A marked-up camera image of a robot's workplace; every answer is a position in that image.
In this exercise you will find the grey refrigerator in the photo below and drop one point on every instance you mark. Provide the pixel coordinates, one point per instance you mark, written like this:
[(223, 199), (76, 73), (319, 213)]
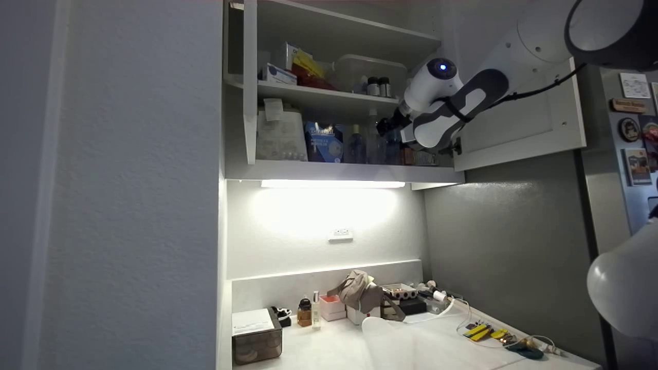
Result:
[(608, 206)]

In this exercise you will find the dark small box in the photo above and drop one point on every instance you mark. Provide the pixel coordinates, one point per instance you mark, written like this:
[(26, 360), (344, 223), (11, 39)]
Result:
[(391, 308)]

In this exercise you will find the white card magnet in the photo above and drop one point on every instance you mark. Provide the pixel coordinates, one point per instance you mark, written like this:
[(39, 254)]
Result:
[(635, 85)]

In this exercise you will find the black jars tray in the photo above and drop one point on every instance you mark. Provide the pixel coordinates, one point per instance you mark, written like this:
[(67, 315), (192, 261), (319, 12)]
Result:
[(413, 299)]

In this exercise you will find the round dark magnet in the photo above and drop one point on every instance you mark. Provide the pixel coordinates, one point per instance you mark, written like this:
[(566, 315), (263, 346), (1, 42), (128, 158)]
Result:
[(628, 128)]

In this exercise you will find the clear plastic container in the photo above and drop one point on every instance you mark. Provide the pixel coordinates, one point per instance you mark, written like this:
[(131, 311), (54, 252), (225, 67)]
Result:
[(366, 70)]

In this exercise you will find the crumpled beige cloth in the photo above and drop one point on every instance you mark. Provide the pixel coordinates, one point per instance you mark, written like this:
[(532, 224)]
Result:
[(360, 289)]

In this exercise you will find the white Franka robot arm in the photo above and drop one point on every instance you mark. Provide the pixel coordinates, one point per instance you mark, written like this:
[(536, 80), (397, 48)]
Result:
[(541, 42)]

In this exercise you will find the small yellow clip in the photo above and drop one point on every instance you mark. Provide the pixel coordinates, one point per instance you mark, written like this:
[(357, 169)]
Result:
[(500, 335)]

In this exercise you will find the dark small jar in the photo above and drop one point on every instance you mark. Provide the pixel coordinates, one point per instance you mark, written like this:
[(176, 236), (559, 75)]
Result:
[(386, 87), (374, 87)]

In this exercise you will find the yellow and red box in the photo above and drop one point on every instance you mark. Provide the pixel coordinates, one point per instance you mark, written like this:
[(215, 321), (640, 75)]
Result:
[(307, 67)]

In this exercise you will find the amber bottle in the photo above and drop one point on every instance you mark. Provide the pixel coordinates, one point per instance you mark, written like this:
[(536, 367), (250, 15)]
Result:
[(305, 313)]

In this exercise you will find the pink box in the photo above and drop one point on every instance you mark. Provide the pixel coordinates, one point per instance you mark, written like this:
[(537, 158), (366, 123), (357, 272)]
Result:
[(332, 306)]

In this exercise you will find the white cabinet door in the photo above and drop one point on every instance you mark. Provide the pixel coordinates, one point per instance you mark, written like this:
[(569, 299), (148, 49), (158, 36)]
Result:
[(536, 130)]

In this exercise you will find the white wall outlet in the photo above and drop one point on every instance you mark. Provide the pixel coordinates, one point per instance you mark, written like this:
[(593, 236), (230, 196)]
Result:
[(341, 234)]

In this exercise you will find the white paper package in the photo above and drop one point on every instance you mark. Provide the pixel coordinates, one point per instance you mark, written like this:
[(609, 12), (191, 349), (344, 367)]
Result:
[(281, 134)]

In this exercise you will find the thin clear bottle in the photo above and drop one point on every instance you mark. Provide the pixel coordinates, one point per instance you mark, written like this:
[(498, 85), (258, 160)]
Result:
[(316, 308)]

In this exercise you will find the white wall cabinet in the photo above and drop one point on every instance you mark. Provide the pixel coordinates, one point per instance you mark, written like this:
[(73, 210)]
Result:
[(329, 171)]

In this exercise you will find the small white blue box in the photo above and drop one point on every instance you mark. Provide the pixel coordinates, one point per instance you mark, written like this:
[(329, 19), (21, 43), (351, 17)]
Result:
[(276, 75)]

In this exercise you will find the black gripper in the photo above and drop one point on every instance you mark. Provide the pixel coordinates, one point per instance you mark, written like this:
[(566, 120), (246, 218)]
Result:
[(402, 123)]

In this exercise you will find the brown bar magnet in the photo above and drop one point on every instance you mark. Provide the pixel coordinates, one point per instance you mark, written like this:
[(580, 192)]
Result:
[(631, 105)]

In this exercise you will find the brown box white lid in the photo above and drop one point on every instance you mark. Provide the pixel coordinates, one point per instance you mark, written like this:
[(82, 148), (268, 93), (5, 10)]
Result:
[(255, 334)]

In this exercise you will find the blue bottle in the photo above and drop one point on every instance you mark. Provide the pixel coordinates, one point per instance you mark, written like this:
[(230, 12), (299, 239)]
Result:
[(354, 144)]

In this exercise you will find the under-cabinet light strip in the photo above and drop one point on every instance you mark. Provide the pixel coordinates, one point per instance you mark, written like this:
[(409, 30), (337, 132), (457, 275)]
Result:
[(332, 184)]

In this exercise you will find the picture magnet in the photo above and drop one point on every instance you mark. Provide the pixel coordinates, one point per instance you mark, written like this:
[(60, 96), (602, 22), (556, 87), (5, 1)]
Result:
[(638, 164)]

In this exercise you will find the small black device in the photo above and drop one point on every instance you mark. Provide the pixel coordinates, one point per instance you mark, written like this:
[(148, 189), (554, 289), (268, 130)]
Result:
[(278, 315)]

